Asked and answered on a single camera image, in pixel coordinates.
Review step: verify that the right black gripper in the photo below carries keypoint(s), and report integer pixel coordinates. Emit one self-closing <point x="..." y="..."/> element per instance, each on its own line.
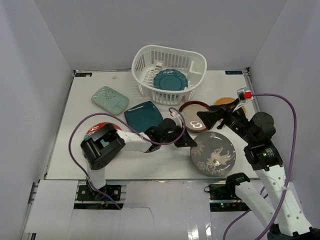
<point x="227" y="112"/>

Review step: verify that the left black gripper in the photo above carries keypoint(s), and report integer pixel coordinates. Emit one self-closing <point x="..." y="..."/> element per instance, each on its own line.
<point x="179" y="135"/>

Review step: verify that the dark red round plate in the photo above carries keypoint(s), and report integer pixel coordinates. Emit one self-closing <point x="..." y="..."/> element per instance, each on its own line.
<point x="193" y="122"/>

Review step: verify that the grey patterned round plate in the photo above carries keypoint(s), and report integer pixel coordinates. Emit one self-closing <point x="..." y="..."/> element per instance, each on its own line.
<point x="214" y="154"/>

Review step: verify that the dark teal square plate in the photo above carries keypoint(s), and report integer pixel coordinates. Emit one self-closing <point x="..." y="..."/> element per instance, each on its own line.
<point x="143" y="116"/>

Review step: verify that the teal scalloped round plate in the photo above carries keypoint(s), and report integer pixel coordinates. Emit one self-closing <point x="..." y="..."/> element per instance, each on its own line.
<point x="170" y="80"/>

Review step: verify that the red and teal floral plate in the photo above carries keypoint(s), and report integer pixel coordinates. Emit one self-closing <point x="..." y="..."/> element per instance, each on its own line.
<point x="97" y="127"/>

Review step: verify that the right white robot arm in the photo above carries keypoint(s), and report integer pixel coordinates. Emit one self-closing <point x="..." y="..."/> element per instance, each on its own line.
<point x="283" y="219"/>

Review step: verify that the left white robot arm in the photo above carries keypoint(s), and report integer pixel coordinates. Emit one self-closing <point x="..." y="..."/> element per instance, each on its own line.
<point x="101" y="147"/>

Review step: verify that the white plastic basket bin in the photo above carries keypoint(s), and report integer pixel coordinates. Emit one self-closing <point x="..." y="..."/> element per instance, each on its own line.
<point x="152" y="59"/>

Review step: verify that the orange woven round plate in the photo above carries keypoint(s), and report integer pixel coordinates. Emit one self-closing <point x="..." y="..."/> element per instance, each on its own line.
<point x="224" y="100"/>

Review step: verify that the right blue table label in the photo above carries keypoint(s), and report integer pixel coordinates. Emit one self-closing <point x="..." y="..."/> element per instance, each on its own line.
<point x="233" y="72"/>

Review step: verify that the blue table label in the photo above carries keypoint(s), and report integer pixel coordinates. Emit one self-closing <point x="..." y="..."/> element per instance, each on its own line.
<point x="233" y="72"/>
<point x="82" y="74"/>

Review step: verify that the light green rectangular plate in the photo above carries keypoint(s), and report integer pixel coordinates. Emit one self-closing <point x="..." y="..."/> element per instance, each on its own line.
<point x="110" y="100"/>

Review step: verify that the left blue table label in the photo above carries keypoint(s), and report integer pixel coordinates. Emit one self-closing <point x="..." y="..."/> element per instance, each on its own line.
<point x="82" y="74"/>

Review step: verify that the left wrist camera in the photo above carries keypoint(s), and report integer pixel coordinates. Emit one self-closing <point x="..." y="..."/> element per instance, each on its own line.
<point x="175" y="114"/>

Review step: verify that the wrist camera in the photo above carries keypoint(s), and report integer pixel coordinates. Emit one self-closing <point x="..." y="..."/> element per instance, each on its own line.
<point x="175" y="114"/>
<point x="244" y="95"/>

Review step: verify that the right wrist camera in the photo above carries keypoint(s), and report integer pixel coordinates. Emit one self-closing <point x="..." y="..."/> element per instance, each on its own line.
<point x="244" y="95"/>

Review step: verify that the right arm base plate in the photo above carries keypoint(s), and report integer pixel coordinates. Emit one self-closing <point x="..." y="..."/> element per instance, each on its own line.
<point x="220" y="199"/>

